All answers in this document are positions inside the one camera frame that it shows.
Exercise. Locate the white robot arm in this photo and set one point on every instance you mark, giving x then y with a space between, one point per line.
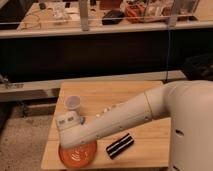
189 105

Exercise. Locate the orange ceramic bowl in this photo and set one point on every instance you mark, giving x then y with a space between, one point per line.
78 157

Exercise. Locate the translucent plastic cup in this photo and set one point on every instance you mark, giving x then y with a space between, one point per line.
73 103

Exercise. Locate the black white striped block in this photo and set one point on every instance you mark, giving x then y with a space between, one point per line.
119 146

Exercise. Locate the black bag on shelf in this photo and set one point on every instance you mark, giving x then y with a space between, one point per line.
112 17

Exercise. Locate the orange object on shelf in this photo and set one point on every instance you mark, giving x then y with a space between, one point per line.
135 13

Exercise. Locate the grey metal post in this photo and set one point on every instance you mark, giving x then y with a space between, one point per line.
83 9

